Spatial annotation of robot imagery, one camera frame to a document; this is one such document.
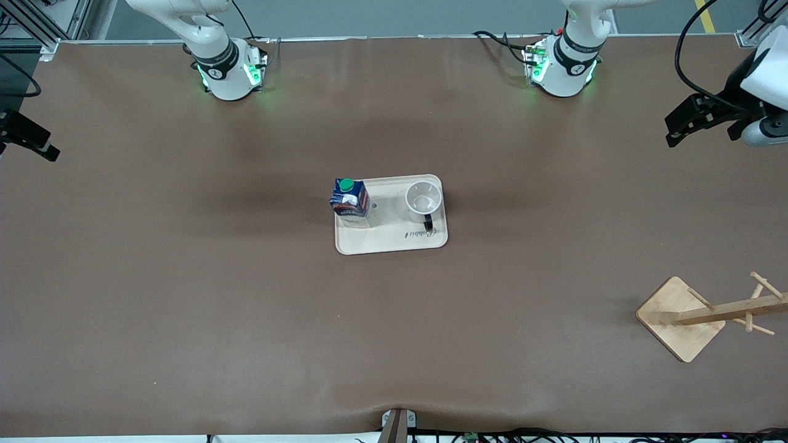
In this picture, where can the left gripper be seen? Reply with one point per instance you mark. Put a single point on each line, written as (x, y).
(735, 90)

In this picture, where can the blue milk carton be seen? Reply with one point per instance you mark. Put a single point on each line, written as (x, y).
(352, 206)

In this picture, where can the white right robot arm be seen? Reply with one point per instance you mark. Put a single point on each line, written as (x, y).
(225, 67)

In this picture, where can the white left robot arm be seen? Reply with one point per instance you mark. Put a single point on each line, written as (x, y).
(572, 67)

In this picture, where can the cream tray with rabbit print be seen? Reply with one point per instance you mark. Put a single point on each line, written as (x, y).
(394, 237)

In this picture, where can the wooden mug tree stand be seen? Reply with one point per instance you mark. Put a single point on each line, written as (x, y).
(677, 320)

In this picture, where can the aluminium frame corner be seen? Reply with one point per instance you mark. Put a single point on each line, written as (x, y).
(748, 38)

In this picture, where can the aluminium frame strut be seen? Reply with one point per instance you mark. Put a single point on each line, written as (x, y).
(37, 24)

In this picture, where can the post with metal bracket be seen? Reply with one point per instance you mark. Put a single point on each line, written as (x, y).
(397, 427)

